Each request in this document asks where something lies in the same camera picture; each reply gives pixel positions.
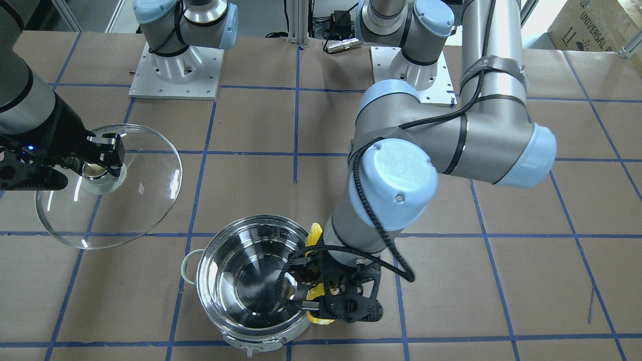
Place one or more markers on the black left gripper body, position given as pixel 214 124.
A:
pixel 307 262

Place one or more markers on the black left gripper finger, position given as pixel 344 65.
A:
pixel 314 305
pixel 306 261

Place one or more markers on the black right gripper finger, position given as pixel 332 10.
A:
pixel 104 155

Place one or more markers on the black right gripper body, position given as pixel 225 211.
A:
pixel 66 131

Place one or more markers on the glass pot lid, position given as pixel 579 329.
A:
pixel 97 210

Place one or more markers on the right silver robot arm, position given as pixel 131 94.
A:
pixel 170 28

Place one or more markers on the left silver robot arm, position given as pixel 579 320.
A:
pixel 401 145

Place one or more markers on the pale green cooking pot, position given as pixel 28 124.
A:
pixel 235 277

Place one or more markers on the cardboard box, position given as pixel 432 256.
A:
pixel 595 25

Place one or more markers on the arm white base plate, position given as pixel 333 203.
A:
pixel 433 83
pixel 193 75

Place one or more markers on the aluminium frame post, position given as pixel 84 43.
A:
pixel 298 13

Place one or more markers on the silver cable connector plug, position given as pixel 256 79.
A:
pixel 343 45

